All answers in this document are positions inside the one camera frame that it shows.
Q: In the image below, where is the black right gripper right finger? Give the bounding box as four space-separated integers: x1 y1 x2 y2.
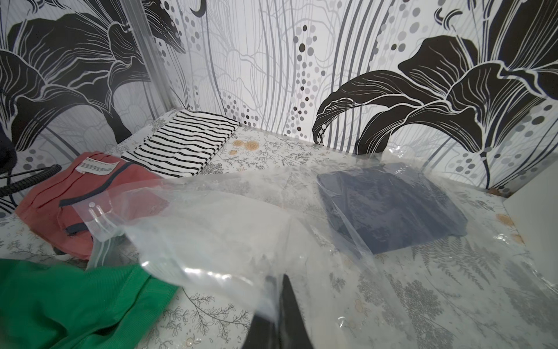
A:
278 274 314 349

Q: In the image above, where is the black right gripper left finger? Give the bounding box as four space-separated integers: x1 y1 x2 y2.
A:
241 314 279 349

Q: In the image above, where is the clear plastic vacuum bag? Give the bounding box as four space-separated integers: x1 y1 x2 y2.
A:
74 158 557 348

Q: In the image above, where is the black white striped tank top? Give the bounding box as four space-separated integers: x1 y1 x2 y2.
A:
121 110 240 178

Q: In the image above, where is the green knit garment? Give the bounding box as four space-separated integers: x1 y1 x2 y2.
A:
1 259 177 348

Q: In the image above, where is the red garment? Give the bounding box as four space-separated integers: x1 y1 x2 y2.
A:
15 152 159 260

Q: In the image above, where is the dark blue folded garment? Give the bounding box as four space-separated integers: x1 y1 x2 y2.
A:
317 163 468 254

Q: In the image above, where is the white mini drawer cabinet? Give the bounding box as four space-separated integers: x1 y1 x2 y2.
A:
504 168 557 285

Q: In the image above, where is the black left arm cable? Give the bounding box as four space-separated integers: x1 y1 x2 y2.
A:
0 163 62 198

